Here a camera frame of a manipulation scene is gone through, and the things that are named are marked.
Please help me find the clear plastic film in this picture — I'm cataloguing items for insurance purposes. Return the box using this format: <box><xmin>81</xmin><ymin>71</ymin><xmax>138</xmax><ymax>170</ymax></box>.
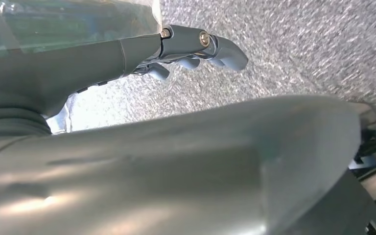
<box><xmin>0</xmin><ymin>0</ymin><xmax>163</xmax><ymax>54</ymax></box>

